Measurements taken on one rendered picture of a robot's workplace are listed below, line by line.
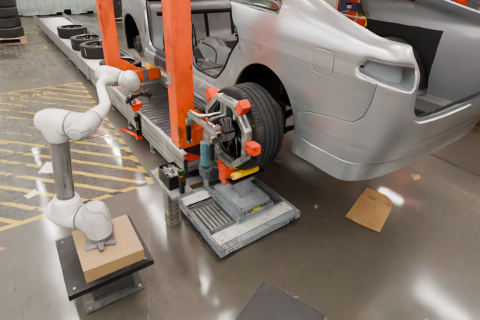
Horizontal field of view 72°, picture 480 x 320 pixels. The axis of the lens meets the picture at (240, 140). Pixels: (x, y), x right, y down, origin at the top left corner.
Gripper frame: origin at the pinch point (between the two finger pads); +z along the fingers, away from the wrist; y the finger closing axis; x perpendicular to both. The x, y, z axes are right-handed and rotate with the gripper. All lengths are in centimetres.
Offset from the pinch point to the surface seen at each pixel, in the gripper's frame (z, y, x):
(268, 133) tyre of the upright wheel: -20, -76, 62
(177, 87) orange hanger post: 3.2, -30.4, -4.8
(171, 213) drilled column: 47, 8, 81
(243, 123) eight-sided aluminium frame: -22, -63, 50
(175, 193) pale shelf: 15, -2, 73
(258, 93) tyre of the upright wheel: -23, -81, 33
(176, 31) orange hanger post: -28, -41, -32
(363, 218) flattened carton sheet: 54, -148, 145
